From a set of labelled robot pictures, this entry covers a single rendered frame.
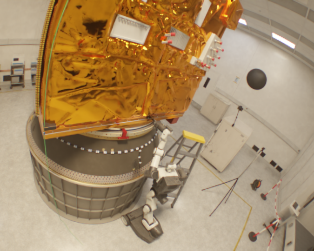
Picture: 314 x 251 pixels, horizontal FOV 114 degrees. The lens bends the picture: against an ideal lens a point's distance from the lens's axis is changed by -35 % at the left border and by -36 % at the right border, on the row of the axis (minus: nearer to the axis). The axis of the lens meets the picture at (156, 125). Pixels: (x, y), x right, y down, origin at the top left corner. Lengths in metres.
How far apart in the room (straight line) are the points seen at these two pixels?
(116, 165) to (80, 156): 0.41
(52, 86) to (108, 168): 1.07
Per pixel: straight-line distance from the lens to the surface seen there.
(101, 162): 1.72
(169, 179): 1.86
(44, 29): 1.10
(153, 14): 1.30
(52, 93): 1.11
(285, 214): 6.33
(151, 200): 2.30
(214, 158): 4.98
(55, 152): 1.84
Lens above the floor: 2.66
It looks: 29 degrees down
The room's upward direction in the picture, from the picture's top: 25 degrees clockwise
